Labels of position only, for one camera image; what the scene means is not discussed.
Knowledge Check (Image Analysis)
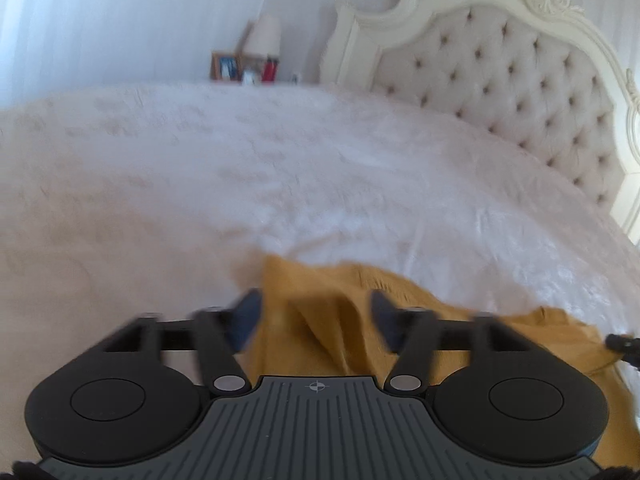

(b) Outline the wooden photo frame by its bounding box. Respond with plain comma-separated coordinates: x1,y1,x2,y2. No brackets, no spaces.
210,51,243,82

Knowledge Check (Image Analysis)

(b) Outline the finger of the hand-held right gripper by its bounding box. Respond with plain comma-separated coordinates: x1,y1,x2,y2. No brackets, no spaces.
604,332,640,361

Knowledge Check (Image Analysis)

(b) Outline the yellow knit sweater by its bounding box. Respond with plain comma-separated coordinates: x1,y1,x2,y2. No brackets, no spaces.
235,254,640,471

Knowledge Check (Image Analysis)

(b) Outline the cream tufted headboard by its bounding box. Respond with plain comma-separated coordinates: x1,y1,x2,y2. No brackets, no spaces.
320,0,640,243

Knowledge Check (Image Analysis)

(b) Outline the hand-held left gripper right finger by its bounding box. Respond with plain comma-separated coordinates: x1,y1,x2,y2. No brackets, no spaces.
369,290,526,393

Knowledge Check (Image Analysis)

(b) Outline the white shade table lamp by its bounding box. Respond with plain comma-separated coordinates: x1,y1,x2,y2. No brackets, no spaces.
242,14,282,68

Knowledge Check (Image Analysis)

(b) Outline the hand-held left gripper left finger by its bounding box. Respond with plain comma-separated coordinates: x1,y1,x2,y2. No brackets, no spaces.
102,287,263,396

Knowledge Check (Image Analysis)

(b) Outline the white patterned bed cover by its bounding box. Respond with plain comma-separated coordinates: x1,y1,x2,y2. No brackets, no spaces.
0,82,640,396

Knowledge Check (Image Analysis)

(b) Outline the white sheer curtain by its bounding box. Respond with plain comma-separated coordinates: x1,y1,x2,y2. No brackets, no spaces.
0,0,171,111

